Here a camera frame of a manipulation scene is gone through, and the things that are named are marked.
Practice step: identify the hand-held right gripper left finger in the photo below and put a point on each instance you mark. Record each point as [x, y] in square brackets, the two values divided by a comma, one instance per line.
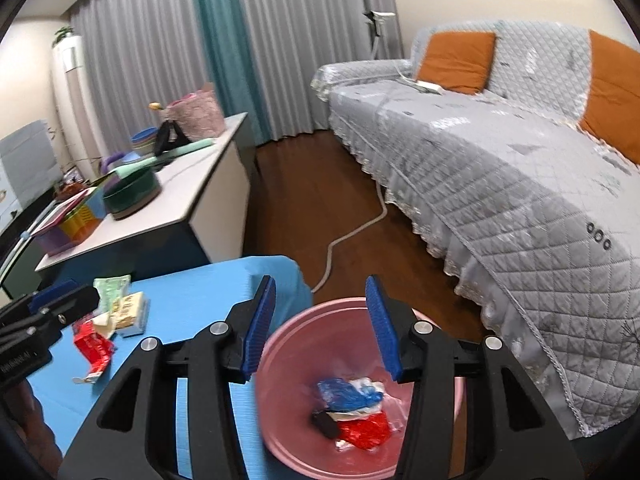
[257, 330]

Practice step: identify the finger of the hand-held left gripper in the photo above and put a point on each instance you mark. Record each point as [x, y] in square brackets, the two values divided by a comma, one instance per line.
[55, 295]
[70, 310]

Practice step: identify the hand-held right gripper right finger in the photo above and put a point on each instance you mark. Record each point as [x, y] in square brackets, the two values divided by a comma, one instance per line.
[382, 330]

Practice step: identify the torn red cigarette carton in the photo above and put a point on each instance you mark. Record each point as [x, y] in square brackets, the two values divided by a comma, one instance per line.
[95, 350]

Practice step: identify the pink plastic bin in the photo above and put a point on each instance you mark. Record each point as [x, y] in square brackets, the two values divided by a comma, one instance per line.
[295, 360]

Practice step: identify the green printed packet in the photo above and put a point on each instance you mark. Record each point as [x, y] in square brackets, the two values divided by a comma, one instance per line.
[112, 287]

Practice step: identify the yellow tissue pack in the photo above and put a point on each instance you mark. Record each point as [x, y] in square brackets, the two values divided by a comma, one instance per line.
[131, 312]

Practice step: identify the blue plastic bag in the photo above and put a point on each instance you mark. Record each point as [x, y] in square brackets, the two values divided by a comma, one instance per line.
[340, 392]

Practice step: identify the red plastic bag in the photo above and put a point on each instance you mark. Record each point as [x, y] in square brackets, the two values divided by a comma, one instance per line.
[365, 430]

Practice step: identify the person's left hand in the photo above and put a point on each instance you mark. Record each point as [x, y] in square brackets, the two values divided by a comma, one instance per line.
[35, 425]

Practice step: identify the television cabinet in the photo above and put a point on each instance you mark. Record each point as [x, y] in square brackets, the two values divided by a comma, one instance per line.
[20, 265]

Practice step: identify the white stick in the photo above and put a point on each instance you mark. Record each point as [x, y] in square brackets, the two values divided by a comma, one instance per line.
[15, 255]

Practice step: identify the colourful tin box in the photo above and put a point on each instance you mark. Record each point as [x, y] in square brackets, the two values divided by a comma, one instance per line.
[75, 225]

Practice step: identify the blue tablecloth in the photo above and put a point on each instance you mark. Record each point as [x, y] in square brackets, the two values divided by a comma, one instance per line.
[190, 295]

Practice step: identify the brown teapot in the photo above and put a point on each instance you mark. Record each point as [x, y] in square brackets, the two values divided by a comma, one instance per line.
[70, 191]

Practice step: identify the dark green round tin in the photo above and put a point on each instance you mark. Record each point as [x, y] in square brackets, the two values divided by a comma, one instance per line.
[132, 195]

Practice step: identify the television with grey cover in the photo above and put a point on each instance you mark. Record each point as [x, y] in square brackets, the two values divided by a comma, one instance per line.
[27, 165]

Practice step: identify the white top coffee table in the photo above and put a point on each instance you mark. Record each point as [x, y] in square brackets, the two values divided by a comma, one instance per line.
[190, 185]

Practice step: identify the stack of coloured bowls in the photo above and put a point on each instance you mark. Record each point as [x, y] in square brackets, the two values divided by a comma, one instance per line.
[145, 142]

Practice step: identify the grey quilted sofa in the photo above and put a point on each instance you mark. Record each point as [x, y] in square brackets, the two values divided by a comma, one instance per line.
[500, 185]

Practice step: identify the white standing air conditioner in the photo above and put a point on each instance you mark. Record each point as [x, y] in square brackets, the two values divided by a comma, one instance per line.
[75, 105]

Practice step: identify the mint green towel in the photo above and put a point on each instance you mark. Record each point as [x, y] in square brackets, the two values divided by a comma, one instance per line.
[192, 146]

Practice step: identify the small yellow ornament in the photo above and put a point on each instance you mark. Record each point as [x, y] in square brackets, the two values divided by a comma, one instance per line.
[156, 107]

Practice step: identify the pink fabric basket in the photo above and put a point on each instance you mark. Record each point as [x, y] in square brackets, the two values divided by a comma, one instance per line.
[197, 112]

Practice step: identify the white power strip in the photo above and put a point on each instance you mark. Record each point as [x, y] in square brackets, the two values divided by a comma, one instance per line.
[425, 85]

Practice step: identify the green potted plant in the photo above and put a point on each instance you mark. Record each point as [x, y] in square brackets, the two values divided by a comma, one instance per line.
[66, 36]

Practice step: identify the grey curtain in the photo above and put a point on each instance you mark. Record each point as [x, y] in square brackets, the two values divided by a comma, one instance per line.
[140, 45]
[310, 35]

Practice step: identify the orange cushion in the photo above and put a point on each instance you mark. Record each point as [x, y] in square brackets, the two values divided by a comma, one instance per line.
[455, 62]
[615, 105]

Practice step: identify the teal curtain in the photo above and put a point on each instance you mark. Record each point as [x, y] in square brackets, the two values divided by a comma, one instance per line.
[230, 50]

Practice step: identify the white floor lamp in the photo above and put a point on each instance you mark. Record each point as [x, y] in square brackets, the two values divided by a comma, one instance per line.
[377, 25]

